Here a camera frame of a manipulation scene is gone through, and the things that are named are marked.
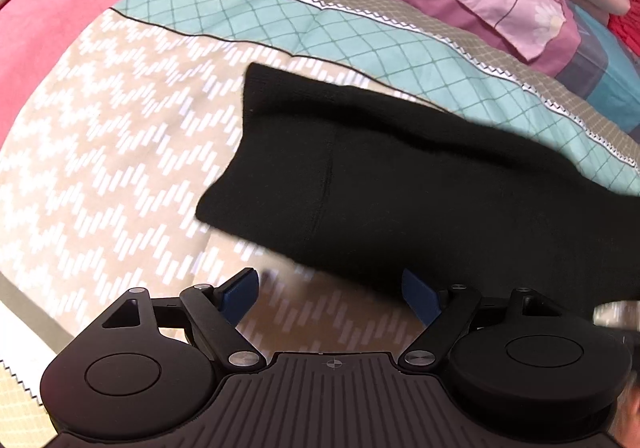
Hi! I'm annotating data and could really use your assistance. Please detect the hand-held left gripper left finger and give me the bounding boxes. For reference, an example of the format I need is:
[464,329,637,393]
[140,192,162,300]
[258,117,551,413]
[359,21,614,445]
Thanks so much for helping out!
[102,267,266,372]

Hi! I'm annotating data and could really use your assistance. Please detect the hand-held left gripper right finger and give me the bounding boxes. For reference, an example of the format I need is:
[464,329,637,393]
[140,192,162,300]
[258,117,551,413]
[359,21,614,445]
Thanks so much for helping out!
[397,268,565,372]

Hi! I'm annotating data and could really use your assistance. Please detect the black pants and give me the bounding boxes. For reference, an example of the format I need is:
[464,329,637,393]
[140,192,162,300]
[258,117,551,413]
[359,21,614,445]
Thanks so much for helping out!
[195,62,640,325]

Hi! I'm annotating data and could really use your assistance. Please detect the patterned beige teal quilt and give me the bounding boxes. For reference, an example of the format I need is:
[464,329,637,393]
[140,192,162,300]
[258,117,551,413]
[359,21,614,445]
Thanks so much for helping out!
[0,0,640,429]

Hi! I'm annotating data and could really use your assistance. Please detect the blue grey striped blanket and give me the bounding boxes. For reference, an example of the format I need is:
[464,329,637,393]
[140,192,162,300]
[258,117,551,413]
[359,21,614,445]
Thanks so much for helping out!
[547,0,640,140]

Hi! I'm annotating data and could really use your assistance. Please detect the red cloth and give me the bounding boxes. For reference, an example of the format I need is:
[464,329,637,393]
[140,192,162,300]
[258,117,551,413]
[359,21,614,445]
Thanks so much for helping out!
[607,0,640,47]

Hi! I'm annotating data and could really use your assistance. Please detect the coral pink blanket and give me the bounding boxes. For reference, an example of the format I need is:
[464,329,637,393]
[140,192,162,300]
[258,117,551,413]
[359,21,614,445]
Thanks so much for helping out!
[0,0,192,149]

